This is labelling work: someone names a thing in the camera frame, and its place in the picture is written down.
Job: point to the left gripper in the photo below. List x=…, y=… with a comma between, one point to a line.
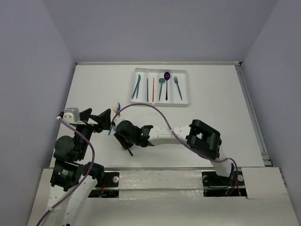
x=89, y=125

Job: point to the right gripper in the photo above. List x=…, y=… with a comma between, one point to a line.
x=121, y=137

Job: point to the iridescent rainbow fork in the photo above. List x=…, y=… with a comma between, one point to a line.
x=115, y=130

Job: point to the teal plastic knife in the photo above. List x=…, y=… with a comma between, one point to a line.
x=138, y=81

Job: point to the dark blue chopstick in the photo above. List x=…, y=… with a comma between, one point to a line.
x=147, y=90

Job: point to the orange chopstick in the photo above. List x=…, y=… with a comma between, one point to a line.
x=153, y=89

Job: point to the teal plastic spoon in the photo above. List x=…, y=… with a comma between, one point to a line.
x=161, y=81

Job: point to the purple metal spoon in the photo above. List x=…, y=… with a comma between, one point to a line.
x=166, y=77

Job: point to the dark blue metal fork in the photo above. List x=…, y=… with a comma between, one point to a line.
x=176, y=82

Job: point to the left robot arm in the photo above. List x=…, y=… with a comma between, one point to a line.
x=72, y=182

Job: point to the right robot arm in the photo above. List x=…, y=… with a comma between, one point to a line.
x=198, y=137

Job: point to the rose gold fork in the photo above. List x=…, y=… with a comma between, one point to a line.
x=116, y=111

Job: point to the blue plastic fork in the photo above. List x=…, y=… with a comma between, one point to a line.
x=111, y=129

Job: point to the white cutlery tray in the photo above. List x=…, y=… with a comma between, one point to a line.
x=174, y=99

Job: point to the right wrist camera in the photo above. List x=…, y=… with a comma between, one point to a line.
x=118, y=118

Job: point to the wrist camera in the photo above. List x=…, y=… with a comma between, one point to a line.
x=69, y=115
x=118, y=118

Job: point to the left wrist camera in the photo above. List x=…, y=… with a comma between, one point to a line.
x=69, y=115

